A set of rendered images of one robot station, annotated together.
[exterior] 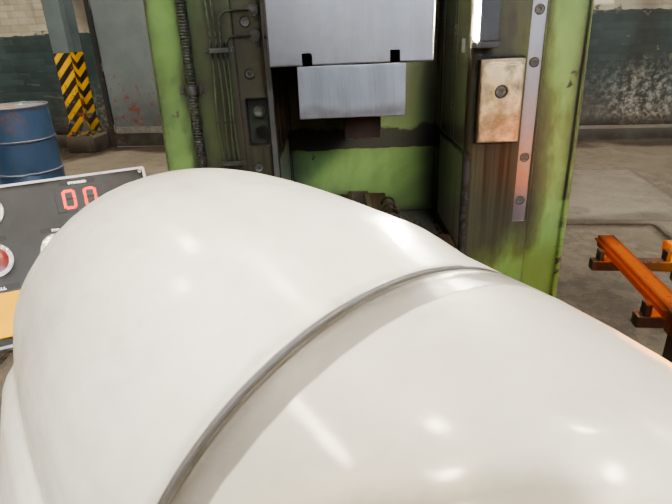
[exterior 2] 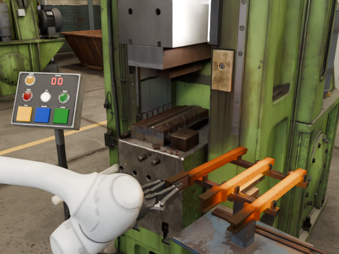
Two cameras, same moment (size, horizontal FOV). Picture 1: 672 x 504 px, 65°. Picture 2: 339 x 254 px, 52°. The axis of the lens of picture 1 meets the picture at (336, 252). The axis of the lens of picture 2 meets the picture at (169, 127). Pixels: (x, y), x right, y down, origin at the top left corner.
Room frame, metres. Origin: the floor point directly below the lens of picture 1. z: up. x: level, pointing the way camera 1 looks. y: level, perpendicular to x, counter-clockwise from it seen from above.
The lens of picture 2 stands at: (-0.18, -1.01, 1.54)
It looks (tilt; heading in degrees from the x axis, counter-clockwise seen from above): 20 degrees down; 35
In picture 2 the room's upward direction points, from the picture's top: straight up
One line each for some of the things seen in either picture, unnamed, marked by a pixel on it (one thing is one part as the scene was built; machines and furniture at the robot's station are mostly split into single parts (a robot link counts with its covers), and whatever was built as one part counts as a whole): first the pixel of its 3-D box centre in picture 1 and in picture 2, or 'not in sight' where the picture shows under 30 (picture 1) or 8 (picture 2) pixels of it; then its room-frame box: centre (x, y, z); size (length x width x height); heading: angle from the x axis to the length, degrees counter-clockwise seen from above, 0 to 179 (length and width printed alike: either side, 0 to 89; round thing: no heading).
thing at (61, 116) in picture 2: not in sight; (61, 116); (0.86, 0.38, 1.01); 0.07 x 0.05 x 0.07; 115
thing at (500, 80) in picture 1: (499, 101); (222, 70); (1.14, -0.36, 1.27); 0.09 x 0.02 x 0.17; 90
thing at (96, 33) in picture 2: not in sight; (104, 50); (5.99, 5.25, 0.43); 1.89 x 1.20 x 0.85; 82
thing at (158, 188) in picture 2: not in sight; (153, 192); (0.52, -0.46, 1.02); 0.11 x 0.01 x 0.04; 177
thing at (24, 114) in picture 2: (5, 315); (24, 114); (0.78, 0.56, 1.01); 0.07 x 0.05 x 0.07; 115
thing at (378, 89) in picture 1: (348, 80); (172, 51); (1.23, -0.04, 1.32); 0.42 x 0.20 x 0.10; 0
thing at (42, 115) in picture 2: not in sight; (43, 115); (0.82, 0.47, 1.01); 0.07 x 0.05 x 0.07; 115
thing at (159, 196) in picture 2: not in sight; (161, 196); (0.52, -0.49, 1.02); 0.11 x 0.01 x 0.04; 167
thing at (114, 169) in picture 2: not in sight; (87, 183); (0.93, 0.30, 0.62); 0.44 x 0.05 x 0.05; 0
